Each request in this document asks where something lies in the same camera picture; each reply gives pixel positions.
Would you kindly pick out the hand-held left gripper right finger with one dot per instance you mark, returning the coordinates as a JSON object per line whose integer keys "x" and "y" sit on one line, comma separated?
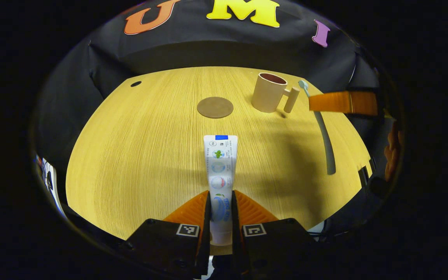
{"x": 274, "y": 245}

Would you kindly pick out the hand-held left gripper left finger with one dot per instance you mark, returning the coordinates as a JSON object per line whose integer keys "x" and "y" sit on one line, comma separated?
{"x": 169, "y": 245}

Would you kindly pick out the white side table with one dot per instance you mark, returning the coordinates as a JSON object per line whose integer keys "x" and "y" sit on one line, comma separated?
{"x": 49, "y": 179}

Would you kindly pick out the white toothpaste tube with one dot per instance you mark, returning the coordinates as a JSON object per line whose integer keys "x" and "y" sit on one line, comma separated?
{"x": 219, "y": 171}

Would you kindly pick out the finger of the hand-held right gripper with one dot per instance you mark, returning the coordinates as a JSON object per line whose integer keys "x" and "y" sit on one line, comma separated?
{"x": 340, "y": 102}

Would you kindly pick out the black backdrop cloth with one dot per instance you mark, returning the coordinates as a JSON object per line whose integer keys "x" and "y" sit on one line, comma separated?
{"x": 208, "y": 44}

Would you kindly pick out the beige cup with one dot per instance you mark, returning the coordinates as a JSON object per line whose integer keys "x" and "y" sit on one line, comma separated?
{"x": 267, "y": 97}

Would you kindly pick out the grey toothbrush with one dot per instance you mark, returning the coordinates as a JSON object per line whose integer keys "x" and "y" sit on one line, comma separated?
{"x": 326, "y": 144}

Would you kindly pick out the round brown coaster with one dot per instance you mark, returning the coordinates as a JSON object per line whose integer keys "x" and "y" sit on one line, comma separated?
{"x": 215, "y": 107}

